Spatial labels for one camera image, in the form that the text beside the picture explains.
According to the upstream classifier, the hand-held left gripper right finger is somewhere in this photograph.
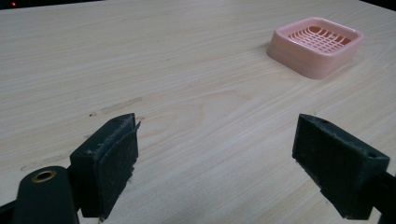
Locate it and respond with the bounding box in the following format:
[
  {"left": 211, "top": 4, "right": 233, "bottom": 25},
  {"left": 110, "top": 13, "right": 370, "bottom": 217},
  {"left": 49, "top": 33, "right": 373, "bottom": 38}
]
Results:
[{"left": 291, "top": 113, "right": 391, "bottom": 220}]

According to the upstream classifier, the pink plastic soap dish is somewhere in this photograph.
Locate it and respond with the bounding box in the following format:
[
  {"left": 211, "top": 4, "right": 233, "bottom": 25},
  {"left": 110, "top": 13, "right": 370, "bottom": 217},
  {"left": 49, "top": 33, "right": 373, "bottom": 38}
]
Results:
[{"left": 266, "top": 16, "right": 365, "bottom": 80}]

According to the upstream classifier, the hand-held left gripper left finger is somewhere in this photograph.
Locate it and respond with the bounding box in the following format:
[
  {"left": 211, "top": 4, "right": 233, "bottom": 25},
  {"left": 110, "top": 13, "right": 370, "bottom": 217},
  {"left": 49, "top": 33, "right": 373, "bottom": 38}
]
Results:
[{"left": 69, "top": 112, "right": 142, "bottom": 221}]

